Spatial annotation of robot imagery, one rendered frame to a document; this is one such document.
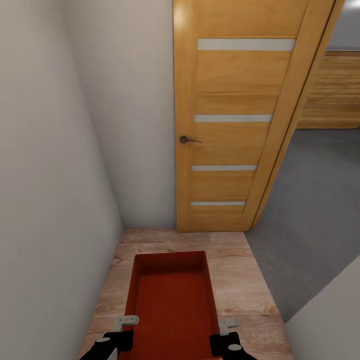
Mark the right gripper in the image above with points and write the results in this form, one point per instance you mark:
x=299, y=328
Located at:
x=217, y=341

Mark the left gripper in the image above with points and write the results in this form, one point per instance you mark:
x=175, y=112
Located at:
x=125, y=339

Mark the storage box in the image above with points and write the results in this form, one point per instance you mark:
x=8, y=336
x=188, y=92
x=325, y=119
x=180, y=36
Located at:
x=172, y=295

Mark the garage door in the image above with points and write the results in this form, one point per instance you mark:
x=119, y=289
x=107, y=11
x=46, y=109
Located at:
x=334, y=98

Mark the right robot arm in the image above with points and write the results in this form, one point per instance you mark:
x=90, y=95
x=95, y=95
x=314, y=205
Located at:
x=227, y=344

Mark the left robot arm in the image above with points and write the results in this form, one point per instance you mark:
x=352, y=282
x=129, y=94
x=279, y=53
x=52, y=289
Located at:
x=115, y=342

